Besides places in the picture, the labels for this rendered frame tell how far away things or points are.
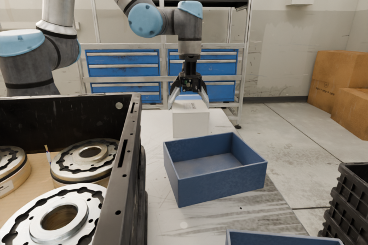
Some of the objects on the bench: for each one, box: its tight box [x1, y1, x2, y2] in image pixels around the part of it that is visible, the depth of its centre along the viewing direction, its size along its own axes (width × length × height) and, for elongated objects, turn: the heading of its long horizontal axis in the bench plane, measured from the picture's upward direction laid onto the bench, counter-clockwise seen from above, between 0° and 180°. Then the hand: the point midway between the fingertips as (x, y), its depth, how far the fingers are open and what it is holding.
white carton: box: [172, 95, 210, 138], centre depth 76 cm, size 20×12×9 cm, turn 4°
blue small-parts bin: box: [163, 132, 268, 208], centre depth 49 cm, size 20×15×7 cm
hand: (188, 109), depth 75 cm, fingers closed on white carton, 13 cm apart
